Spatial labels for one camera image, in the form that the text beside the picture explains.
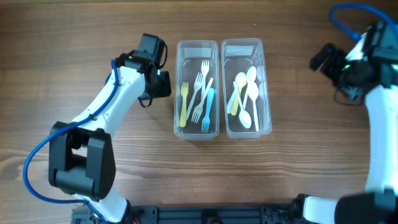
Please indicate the left clear plastic container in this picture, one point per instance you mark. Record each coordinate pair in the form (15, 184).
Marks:
(190, 54)

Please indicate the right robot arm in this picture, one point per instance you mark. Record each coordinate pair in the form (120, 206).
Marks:
(367, 73)

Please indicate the yellow plastic spoon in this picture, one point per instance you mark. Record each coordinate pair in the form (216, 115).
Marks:
(241, 82)

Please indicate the right clear plastic container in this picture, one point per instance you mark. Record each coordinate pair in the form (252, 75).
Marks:
(238, 55)

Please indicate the clear plastic container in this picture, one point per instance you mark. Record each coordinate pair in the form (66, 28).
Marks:
(238, 55)
(190, 54)

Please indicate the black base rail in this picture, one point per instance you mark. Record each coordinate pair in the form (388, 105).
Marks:
(265, 214)

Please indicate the white fork curved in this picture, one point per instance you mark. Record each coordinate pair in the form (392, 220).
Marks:
(205, 67)

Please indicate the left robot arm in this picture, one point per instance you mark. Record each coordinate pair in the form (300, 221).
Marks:
(81, 157)

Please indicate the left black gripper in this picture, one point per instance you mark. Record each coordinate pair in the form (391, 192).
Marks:
(163, 83)

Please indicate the pale blue plastic fork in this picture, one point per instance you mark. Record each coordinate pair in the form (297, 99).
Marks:
(206, 120)

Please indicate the white spoon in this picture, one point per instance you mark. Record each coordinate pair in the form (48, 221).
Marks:
(250, 77)
(230, 103)
(253, 93)
(244, 116)

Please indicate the yellow plastic fork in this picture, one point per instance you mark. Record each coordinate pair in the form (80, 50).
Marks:
(183, 113)

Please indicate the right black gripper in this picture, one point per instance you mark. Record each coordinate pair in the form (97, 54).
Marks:
(325, 62)

